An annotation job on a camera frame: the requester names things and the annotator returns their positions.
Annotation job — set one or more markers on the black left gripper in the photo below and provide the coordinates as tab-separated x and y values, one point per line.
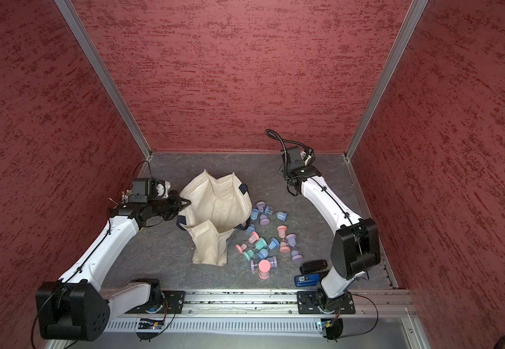
177	205

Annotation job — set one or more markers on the cream canvas bag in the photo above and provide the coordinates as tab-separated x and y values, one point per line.
219	206

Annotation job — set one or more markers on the pink hourglass pile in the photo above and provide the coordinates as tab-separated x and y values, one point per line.
282	233
249	244

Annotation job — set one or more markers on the purple hourglass pile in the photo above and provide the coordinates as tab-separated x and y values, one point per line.
262	216
296	256

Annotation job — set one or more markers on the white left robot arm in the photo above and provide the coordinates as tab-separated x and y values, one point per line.
77	308

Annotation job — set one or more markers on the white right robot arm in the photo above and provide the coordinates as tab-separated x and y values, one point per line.
356	244

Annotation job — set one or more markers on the blue hourglass in pile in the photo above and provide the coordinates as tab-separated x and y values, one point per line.
269	248

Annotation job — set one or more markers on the teal hourglass in pile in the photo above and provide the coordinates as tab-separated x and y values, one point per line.
249	254

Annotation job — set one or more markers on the black stapler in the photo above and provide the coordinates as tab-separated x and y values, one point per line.
313	266

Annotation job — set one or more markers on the blue stapler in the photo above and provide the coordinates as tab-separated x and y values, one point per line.
307	280

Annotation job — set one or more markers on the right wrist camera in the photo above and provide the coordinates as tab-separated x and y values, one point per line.
292	159

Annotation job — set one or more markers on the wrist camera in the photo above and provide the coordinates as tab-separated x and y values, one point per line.
292	159
145	190

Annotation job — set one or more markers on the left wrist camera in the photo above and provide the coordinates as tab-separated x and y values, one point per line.
145	190

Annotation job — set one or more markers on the purple hourglass near rail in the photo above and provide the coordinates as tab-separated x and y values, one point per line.
255	263

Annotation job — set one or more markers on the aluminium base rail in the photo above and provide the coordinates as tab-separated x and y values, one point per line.
386	303

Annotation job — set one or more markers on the aluminium corner post right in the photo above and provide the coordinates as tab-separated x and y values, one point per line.
409	24

